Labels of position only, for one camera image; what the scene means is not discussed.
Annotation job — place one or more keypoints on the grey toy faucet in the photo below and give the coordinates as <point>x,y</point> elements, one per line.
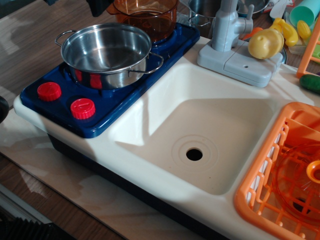
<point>226,54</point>

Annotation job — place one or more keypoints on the cream toy sink unit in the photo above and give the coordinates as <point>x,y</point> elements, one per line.
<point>187,143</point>

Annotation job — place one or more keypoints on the yellow toy banana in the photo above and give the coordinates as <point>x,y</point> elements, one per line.
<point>288,31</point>

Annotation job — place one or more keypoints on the blue toy stove top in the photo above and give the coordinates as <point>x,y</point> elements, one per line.
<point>109,104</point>

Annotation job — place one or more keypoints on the red stove knob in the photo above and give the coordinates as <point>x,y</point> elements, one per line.
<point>82,108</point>
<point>49,91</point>

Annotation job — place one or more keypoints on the transparent orange lid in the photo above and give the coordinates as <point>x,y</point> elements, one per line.
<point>296,182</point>

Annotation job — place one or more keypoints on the green toy vegetable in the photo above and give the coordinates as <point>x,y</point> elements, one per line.
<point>310,82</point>

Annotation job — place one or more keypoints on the orange plastic basket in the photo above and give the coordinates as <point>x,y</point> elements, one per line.
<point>310,48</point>

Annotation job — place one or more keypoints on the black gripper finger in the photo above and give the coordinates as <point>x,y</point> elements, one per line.
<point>50,2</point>
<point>97,7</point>

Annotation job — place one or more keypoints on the black round object left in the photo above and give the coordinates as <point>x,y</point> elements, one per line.
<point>4,109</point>

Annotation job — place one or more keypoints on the small steel pot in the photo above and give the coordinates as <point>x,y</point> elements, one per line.
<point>202,12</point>

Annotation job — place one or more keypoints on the steel bowl background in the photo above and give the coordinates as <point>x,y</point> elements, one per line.
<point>259,7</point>

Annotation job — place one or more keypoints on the yellow toy corn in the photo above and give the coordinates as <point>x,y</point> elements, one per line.
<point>303,29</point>

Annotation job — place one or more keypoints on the yellow toy potato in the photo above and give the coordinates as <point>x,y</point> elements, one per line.
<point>265,44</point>

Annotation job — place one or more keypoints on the stainless steel pan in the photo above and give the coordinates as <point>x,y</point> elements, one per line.
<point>108,56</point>

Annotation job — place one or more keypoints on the black base bottom left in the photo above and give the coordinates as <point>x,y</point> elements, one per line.
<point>23,229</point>

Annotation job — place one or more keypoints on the orange dish rack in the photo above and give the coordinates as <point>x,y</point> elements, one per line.
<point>255,199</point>

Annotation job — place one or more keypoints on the red stove knob left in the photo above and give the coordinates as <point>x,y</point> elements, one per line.
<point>49,91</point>

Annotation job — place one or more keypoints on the red stove knob right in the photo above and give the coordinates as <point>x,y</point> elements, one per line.
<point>82,108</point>

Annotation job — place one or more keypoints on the teal plastic cup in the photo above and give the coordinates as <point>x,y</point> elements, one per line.
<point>307,11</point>

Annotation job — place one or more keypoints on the transparent orange pot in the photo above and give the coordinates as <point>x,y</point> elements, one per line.
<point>155,17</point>

